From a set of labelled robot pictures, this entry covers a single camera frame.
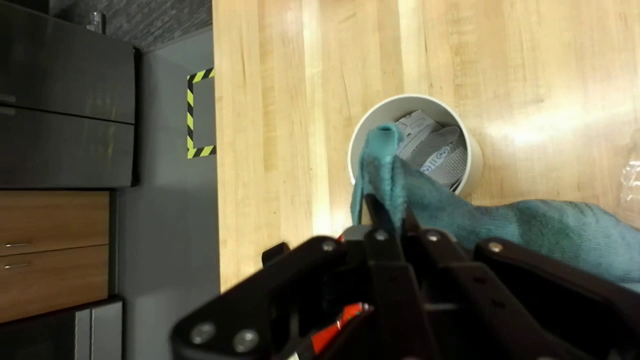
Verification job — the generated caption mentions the green towel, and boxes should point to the green towel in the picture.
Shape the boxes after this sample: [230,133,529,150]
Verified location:
[347,122,640,297]

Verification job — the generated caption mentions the grey paper packets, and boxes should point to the grey paper packets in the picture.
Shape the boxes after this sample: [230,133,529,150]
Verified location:
[396,108,468,197]

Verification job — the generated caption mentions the yellow black floor tape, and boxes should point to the yellow black floor tape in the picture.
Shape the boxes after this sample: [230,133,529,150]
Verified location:
[184,67,217,162]

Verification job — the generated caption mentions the wooden base cabinet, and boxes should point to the wooden base cabinet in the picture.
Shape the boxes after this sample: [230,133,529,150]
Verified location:
[0,188,113,327]

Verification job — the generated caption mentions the tall white cup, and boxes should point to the tall white cup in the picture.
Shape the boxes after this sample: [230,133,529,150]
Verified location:
[345,93,484,202]

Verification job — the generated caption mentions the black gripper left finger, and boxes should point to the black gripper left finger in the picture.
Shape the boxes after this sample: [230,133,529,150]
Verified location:
[170,195,439,360]

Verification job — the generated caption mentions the black oven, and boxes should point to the black oven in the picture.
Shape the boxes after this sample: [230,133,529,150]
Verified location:
[0,0,139,193]

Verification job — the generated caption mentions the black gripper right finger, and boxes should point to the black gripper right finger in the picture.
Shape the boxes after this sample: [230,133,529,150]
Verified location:
[397,213,640,360]

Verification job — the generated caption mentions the stainless steel fridge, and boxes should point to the stainless steel fridge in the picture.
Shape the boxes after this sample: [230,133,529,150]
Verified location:
[0,297,127,360]

